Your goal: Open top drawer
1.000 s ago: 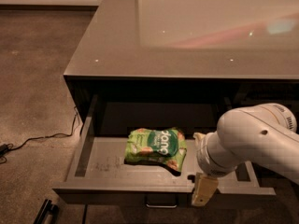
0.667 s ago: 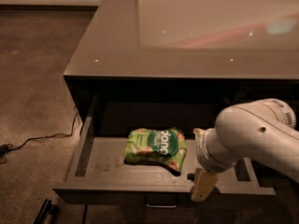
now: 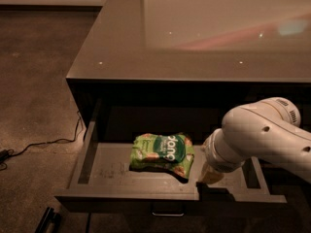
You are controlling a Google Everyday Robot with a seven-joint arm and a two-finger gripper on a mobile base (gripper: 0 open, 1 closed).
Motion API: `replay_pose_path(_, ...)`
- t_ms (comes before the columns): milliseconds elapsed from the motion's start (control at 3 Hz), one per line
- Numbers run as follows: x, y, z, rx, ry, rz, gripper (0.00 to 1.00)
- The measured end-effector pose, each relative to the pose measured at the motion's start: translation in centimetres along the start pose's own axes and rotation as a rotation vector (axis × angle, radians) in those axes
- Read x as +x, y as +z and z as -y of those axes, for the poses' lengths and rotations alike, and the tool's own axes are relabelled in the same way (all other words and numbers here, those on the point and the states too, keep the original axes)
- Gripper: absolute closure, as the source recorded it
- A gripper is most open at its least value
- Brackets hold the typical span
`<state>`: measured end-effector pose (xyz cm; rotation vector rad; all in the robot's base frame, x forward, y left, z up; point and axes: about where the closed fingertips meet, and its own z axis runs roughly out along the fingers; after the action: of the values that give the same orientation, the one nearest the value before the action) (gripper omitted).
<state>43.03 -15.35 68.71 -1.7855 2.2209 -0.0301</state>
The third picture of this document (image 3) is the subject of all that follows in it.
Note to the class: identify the black power adapter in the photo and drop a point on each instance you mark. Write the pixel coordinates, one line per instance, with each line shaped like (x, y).
(3, 155)

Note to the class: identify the drawer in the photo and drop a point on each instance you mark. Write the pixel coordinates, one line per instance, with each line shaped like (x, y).
(103, 183)

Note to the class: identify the black metal bracket on floor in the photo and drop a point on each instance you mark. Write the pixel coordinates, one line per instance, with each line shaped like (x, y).
(49, 222)

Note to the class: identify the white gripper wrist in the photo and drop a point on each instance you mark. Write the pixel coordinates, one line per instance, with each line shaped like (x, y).
(216, 157)

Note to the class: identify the green snack bag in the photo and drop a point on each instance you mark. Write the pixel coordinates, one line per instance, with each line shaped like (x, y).
(173, 154)

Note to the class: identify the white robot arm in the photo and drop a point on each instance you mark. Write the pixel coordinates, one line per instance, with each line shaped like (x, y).
(268, 129)

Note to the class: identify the dark drawer cabinet glass top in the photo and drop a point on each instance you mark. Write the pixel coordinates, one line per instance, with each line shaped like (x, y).
(170, 67)

